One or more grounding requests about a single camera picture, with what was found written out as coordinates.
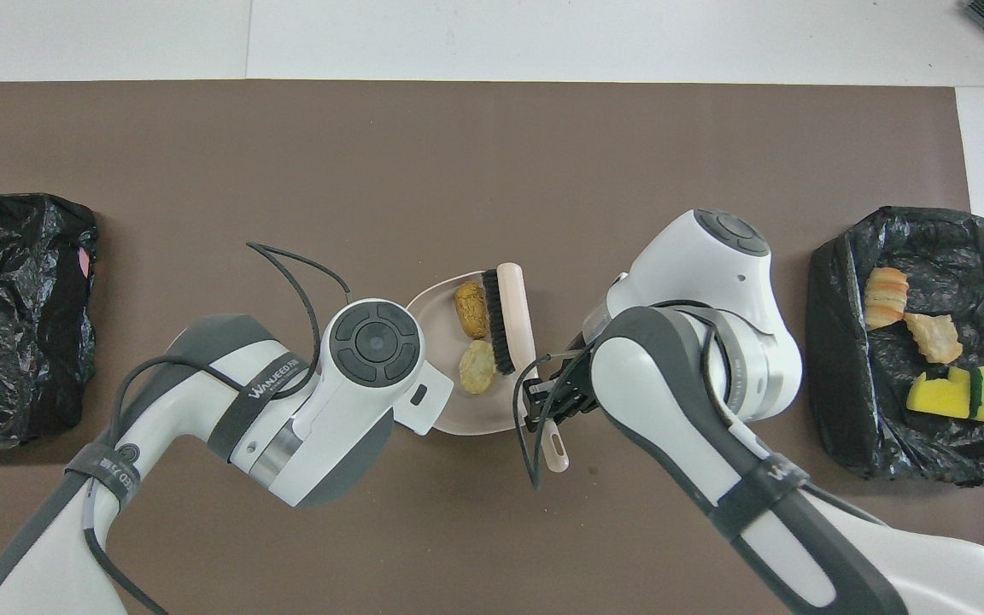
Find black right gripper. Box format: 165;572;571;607
523;354;602;426

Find beige plastic dustpan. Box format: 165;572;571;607
405;269;540;437

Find pale beige food chunk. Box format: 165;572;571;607
459;339;498;395

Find beige brush black bristles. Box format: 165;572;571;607
479;262;570;473

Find brown croquette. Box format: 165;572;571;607
454;281;490;339

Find orange striped bread piece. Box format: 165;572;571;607
864;266;910;331

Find yellow notched sponge piece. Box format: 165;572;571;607
906;367;971;419

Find pale bread crust chunk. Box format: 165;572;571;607
904;313;964;365

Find black bag-lined bin pink spot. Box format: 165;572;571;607
0;193;100;449

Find brown paper table mat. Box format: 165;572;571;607
0;80;984;615

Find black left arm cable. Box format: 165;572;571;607
82;242;354;615

